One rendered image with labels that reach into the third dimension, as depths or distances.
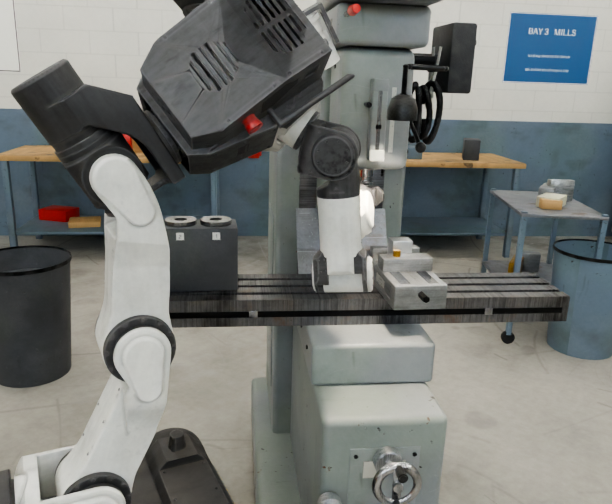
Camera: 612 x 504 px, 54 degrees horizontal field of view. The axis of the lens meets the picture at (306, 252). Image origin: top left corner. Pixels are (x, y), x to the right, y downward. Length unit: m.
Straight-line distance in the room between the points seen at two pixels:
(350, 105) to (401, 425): 0.83
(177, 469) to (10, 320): 1.78
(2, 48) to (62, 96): 5.11
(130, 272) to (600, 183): 6.26
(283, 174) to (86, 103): 1.08
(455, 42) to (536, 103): 4.64
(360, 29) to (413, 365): 0.89
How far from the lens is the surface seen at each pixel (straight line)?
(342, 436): 1.53
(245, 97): 1.06
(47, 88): 1.12
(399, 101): 1.46
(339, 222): 1.21
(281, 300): 1.68
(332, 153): 1.14
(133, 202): 1.13
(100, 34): 6.01
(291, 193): 2.09
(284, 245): 2.13
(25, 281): 3.14
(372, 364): 1.65
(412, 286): 1.63
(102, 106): 1.13
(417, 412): 1.58
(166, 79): 1.10
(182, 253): 1.71
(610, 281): 3.77
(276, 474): 2.25
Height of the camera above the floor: 1.54
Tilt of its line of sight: 16 degrees down
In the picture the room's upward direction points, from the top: 2 degrees clockwise
